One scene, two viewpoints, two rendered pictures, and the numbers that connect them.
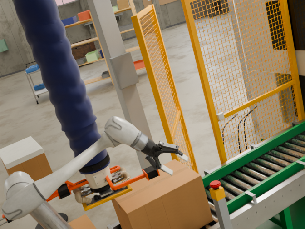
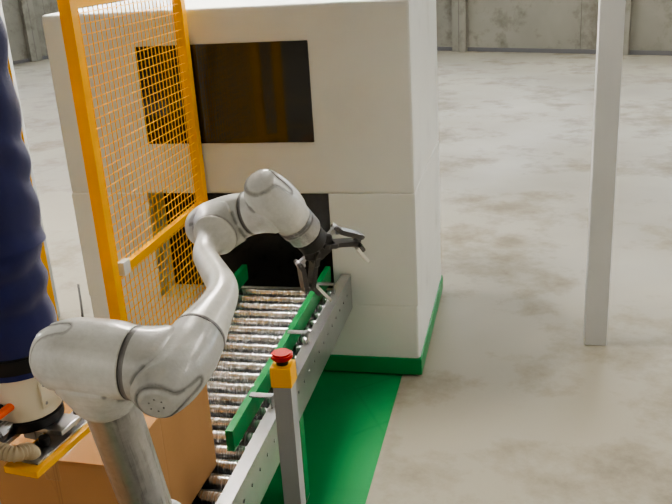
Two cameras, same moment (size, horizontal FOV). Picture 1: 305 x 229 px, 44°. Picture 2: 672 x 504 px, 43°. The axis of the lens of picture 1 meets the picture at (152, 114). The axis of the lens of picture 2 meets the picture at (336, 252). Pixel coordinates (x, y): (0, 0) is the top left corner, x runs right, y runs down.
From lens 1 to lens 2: 1.66 m
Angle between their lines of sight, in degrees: 51
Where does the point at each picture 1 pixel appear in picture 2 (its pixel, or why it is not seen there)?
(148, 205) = not seen: hidden behind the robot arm
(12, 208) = (186, 376)
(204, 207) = (208, 436)
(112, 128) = (279, 192)
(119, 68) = not seen: outside the picture
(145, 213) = not seen: hidden behind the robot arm
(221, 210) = (293, 407)
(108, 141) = (228, 236)
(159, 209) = (158, 447)
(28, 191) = (203, 331)
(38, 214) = (135, 424)
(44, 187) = (223, 320)
